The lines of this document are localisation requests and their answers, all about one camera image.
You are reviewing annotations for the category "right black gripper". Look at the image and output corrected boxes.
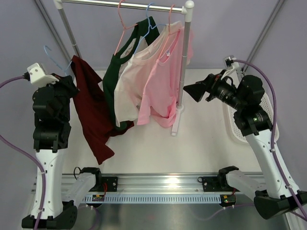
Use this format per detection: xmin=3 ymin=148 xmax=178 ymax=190
xmin=184 ymin=69 xmax=245 ymax=111

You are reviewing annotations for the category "dark red t shirt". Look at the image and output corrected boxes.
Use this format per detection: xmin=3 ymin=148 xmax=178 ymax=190
xmin=71 ymin=55 xmax=134 ymax=165

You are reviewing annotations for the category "light blue hanger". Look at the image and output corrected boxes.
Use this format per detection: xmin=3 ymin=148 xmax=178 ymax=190
xmin=133 ymin=2 xmax=166 ymax=55
xmin=43 ymin=45 xmax=72 ymax=76

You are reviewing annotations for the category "cream white t shirt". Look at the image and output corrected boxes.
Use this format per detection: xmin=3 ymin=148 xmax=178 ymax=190
xmin=114 ymin=27 xmax=168 ymax=127

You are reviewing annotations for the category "pink hanger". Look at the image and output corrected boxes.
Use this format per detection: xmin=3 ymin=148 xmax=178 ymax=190
xmin=158 ymin=4 xmax=182 ymax=63
xmin=114 ymin=0 xmax=137 ymax=56

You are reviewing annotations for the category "green and white t shirt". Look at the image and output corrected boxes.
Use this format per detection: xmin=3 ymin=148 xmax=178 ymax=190
xmin=102 ymin=16 xmax=160 ymax=131

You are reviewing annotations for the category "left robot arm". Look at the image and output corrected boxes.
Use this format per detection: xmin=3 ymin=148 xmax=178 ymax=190
xmin=22 ymin=74 xmax=103 ymax=230

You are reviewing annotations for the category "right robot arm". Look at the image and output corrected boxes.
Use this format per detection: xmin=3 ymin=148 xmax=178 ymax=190
xmin=183 ymin=74 xmax=307 ymax=219

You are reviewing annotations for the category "pink t shirt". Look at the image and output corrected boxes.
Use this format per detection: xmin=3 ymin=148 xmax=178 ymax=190
xmin=137 ymin=25 xmax=184 ymax=128

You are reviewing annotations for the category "white plastic basket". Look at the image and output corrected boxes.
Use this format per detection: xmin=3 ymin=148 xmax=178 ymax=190
xmin=225 ymin=94 xmax=280 ymax=144

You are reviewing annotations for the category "silver white clothes rack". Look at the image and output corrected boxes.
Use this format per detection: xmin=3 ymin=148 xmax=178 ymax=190
xmin=54 ymin=0 xmax=194 ymax=136

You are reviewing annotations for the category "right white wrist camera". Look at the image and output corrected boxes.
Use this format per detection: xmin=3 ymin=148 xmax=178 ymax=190
xmin=222 ymin=55 xmax=240 ymax=78

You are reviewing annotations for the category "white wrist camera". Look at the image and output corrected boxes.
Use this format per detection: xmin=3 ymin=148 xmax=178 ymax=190
xmin=222 ymin=55 xmax=240 ymax=78
xmin=27 ymin=63 xmax=59 ymax=88

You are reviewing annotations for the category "left aluminium frame post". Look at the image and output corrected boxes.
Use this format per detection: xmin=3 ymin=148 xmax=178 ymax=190
xmin=33 ymin=0 xmax=82 ymax=63

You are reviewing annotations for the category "aluminium frame post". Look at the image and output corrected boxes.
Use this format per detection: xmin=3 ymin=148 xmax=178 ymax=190
xmin=33 ymin=0 xmax=82 ymax=63
xmin=245 ymin=0 xmax=287 ymax=63

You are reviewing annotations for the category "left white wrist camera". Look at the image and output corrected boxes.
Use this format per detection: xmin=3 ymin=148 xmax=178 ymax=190
xmin=27 ymin=63 xmax=59 ymax=88

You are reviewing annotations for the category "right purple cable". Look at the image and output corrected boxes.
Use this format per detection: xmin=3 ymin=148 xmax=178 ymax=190
xmin=236 ymin=59 xmax=307 ymax=214

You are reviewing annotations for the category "purple cable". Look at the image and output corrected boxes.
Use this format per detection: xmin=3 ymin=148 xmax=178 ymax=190
xmin=0 ymin=75 xmax=47 ymax=230
xmin=236 ymin=59 xmax=307 ymax=214

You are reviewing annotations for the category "right aluminium frame post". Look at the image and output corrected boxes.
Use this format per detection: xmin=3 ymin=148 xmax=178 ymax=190
xmin=245 ymin=0 xmax=287 ymax=63

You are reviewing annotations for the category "aluminium mounting rail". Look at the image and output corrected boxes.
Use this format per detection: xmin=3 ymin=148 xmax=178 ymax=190
xmin=31 ymin=172 xmax=292 ymax=195

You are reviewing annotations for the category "white slotted cable duct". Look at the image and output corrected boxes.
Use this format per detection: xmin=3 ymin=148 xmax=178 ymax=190
xmin=82 ymin=194 xmax=221 ymax=204

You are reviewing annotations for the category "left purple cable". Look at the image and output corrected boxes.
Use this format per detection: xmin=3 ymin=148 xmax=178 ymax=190
xmin=0 ymin=75 xmax=47 ymax=230

